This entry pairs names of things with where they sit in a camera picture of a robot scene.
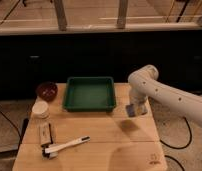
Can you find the wooden block with black side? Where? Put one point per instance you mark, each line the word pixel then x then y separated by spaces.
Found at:
pixel 45 134

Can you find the dark red bowl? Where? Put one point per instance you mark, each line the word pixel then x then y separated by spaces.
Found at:
pixel 47 91

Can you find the green plastic tray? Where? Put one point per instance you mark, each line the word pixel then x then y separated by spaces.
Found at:
pixel 89 94

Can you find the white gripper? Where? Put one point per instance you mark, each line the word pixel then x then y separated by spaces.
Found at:
pixel 138 98

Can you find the white round jar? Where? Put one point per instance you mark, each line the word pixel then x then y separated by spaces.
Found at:
pixel 40 109

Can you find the white dish brush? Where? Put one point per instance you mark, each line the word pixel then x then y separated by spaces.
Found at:
pixel 52 150

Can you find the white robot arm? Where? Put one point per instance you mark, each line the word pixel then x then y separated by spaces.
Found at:
pixel 143 84

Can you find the blue sponge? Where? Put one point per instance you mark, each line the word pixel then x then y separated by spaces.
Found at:
pixel 131 110

